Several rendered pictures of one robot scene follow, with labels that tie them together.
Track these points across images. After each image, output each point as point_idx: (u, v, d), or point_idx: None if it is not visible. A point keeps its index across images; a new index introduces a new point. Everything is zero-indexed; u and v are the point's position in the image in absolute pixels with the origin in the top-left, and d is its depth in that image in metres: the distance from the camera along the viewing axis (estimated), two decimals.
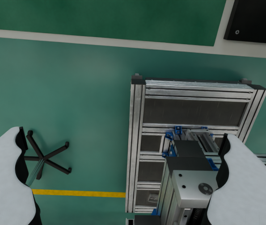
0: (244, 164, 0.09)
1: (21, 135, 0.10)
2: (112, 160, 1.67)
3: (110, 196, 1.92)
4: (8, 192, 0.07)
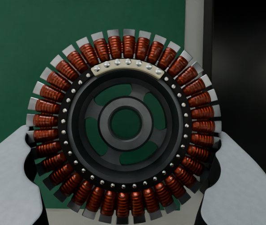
0: (235, 161, 0.09)
1: None
2: None
3: None
4: (17, 189, 0.07)
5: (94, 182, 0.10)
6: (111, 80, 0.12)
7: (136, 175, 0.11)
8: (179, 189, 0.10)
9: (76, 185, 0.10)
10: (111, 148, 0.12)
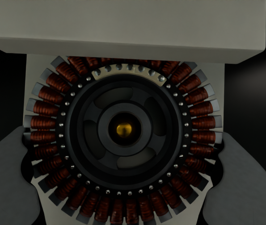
0: (238, 162, 0.09)
1: None
2: None
3: None
4: (14, 191, 0.07)
5: (89, 187, 0.10)
6: (112, 83, 0.12)
7: (132, 182, 0.10)
8: (174, 199, 0.10)
9: (71, 189, 0.10)
10: (108, 152, 0.12)
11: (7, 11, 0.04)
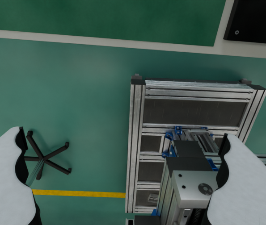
0: (244, 164, 0.09)
1: (21, 135, 0.10)
2: (112, 160, 1.67)
3: (110, 197, 1.91)
4: (8, 192, 0.07)
5: None
6: None
7: None
8: None
9: None
10: None
11: None
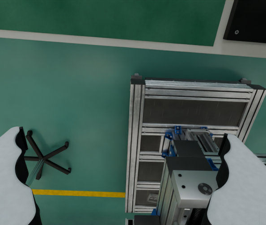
0: (244, 164, 0.09)
1: (21, 135, 0.10)
2: (111, 160, 1.67)
3: (110, 196, 1.91)
4: (8, 192, 0.07)
5: None
6: None
7: None
8: None
9: None
10: None
11: None
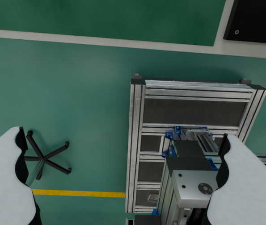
0: (244, 164, 0.09)
1: (21, 135, 0.10)
2: (112, 160, 1.67)
3: (110, 196, 1.91)
4: (8, 192, 0.07)
5: None
6: None
7: None
8: None
9: None
10: None
11: None
